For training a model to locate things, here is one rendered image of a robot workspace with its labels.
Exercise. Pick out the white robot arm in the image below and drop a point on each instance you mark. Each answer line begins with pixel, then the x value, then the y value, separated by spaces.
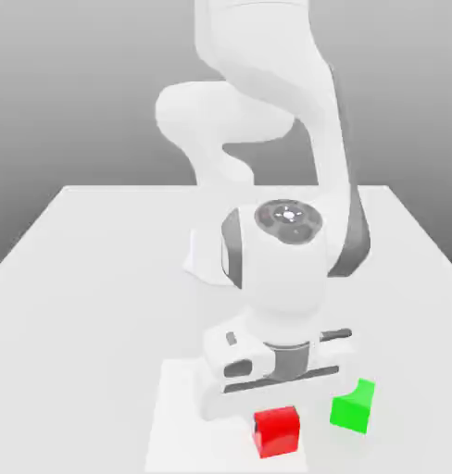
pixel 285 281

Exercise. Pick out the small red cube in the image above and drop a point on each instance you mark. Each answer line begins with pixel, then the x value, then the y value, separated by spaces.
pixel 278 433

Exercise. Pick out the small green cube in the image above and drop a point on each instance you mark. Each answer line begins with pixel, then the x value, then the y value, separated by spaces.
pixel 350 411

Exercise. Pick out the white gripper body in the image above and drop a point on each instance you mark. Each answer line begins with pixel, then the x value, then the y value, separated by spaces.
pixel 285 395

